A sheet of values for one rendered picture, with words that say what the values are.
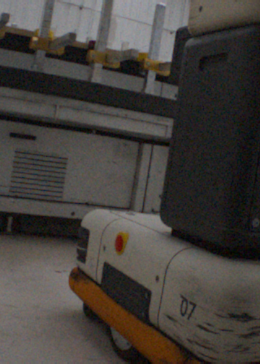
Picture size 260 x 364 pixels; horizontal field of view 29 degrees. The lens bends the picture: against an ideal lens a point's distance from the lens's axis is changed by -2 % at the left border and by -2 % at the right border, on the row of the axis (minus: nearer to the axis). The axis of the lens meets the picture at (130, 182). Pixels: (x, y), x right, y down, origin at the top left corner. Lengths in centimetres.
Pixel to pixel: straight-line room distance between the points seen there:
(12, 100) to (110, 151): 61
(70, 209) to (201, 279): 157
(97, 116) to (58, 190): 41
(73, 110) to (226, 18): 126
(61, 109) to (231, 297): 145
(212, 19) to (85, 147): 149
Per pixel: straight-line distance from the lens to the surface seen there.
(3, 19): 179
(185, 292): 87
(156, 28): 228
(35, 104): 207
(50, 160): 232
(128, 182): 248
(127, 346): 108
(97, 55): 213
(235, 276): 81
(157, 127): 228
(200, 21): 103
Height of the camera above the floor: 43
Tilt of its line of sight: 3 degrees down
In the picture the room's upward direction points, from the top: 9 degrees clockwise
